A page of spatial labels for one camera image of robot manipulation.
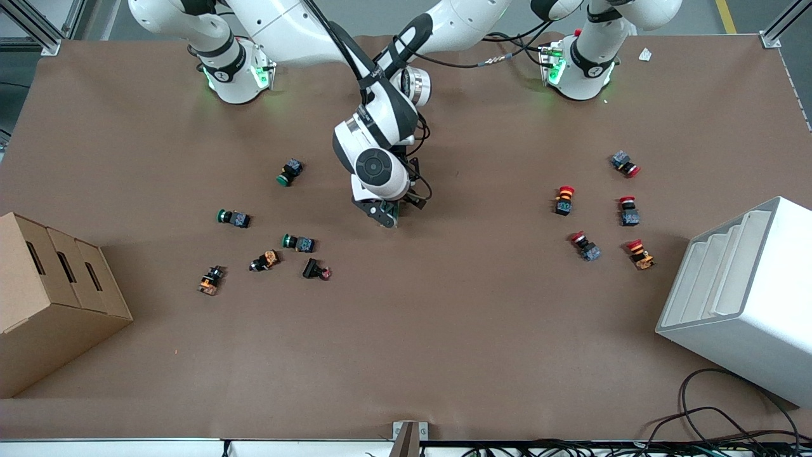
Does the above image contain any black pushbutton orange block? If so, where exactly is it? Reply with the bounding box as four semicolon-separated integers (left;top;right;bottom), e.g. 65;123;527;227
197;265;226;296
249;249;281;273

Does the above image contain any brown table mat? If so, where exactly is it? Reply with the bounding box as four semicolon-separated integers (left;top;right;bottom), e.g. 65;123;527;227
0;32;812;442

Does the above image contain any red mushroom button orange block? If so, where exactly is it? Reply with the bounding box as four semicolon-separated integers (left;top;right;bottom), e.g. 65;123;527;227
625;239;655;271

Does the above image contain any brown cardboard box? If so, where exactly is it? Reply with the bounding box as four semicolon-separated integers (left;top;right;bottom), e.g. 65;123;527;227
0;211;134;399

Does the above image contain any white stepped rack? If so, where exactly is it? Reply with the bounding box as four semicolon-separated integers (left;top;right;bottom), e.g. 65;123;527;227
655;196;812;408

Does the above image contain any black arm base cable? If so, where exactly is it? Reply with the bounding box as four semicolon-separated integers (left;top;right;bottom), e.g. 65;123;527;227
485;30;546;64

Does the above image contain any metal bracket with profile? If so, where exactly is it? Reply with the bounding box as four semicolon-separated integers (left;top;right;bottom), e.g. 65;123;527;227
392;420;429;457

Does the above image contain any black looped cable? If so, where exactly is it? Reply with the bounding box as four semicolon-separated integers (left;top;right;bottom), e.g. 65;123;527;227
647;368;801;445

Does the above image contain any white table edge rail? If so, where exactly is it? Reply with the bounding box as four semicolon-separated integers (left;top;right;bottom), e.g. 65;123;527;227
0;438;394;457

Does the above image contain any aluminium frame profile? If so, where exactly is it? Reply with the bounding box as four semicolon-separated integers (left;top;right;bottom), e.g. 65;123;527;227
760;0;812;49
0;0;64;56

